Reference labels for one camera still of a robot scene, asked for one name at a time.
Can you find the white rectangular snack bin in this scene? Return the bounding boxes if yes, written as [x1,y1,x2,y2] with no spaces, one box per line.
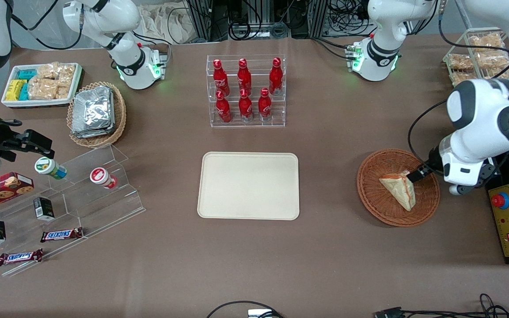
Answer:
[1,63,84,109]

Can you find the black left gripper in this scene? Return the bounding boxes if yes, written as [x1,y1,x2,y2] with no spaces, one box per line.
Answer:
[406,146,448,184]

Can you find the clear bag rice crackers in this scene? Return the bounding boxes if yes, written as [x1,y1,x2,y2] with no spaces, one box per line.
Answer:
[28,78,59,100]
[37,63,61,80]
[57,64,76,99]

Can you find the triangle sandwich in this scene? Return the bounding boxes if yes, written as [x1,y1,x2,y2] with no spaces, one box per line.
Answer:
[379,170,416,212]

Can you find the snickers chocolate bar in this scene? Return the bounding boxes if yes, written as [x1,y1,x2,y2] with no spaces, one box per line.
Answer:
[0,249,44,267]
[40,227,84,243]

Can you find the red cola bottle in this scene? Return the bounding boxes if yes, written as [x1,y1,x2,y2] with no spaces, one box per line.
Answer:
[258,87,273,122]
[215,91,232,124]
[213,59,230,97]
[238,88,254,122]
[269,57,283,96]
[237,58,252,95]

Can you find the oval brown wicker basket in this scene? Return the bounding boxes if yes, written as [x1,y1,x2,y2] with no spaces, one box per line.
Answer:
[67,82,127,148]

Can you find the red lid yogurt cup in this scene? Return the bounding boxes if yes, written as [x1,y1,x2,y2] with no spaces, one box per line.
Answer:
[90,167,118,190]

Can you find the clear acrylic bottle rack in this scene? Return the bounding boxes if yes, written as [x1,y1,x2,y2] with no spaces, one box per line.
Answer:
[206,55,286,129]

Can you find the yellow snack pack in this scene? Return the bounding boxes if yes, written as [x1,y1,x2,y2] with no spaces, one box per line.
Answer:
[6,79,27,102]

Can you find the clear bag bread snack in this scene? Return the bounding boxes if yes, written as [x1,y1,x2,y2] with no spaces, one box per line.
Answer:
[451,71,477,85]
[469,34,505,49]
[448,53,475,71]
[475,50,509,68]

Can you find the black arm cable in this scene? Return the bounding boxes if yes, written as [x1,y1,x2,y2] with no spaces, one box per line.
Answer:
[408,99,448,165]

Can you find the green lid yogurt cup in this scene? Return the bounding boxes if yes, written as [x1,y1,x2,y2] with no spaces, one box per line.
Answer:
[34,157,68,180]

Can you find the white wire basket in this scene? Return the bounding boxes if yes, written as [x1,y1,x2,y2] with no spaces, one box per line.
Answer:
[442,27,509,87]

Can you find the black cable with connector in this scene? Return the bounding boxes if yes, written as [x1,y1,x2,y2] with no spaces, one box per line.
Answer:
[374,293,509,318]

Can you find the red tartan cookie box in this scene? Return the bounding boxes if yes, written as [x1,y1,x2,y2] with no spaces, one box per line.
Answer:
[0,172,34,216]

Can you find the beige plastic tray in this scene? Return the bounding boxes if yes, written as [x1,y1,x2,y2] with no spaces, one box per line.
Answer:
[197,152,300,220]

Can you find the black looped cable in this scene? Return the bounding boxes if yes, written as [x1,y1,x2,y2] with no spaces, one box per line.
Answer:
[206,300,284,318]

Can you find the silver foil packs stack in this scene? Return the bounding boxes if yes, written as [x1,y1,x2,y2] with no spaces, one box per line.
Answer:
[71,86,115,139]

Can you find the clear acrylic step shelf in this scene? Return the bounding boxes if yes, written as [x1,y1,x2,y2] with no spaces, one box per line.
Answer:
[0,144,146,277]

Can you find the round brown wicker basket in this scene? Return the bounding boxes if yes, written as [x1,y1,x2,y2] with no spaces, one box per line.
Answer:
[357,149,441,227]

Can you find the beige cloth bag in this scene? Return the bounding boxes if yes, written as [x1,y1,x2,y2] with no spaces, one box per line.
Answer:
[139,4,195,45]

